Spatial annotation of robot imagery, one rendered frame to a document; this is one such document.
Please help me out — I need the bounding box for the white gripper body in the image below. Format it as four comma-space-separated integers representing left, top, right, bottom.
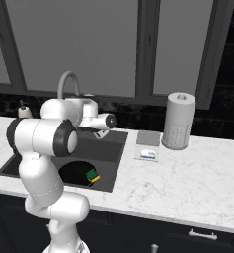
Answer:
93, 128, 111, 139

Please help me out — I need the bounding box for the dark grey sink basin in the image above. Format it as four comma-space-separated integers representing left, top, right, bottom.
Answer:
0, 126, 129, 194

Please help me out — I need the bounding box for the green and yellow sponge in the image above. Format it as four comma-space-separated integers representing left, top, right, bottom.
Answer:
85, 168, 102, 184

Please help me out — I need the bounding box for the black pan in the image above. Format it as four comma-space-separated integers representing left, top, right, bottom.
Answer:
57, 159, 102, 188

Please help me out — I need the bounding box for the grey kitchen scale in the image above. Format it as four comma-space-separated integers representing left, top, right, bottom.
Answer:
133, 129, 163, 163

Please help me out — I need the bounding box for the grey curved tap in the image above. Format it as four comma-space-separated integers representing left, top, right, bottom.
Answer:
56, 70, 81, 100

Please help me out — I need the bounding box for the white paper towel roll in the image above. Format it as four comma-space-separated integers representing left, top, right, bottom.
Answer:
160, 92, 197, 151

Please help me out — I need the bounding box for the white soap dispenser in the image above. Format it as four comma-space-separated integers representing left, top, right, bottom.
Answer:
17, 100, 34, 120

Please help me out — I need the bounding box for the grey framed window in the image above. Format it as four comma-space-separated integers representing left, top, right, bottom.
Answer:
0, 0, 234, 111

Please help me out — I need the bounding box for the dark cupboard door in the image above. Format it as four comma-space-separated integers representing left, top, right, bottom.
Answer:
0, 192, 53, 253

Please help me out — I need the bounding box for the dark drawer front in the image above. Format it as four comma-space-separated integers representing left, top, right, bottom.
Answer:
126, 216, 234, 253

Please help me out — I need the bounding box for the white drawer handle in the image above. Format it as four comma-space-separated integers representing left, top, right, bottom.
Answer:
188, 228, 218, 241

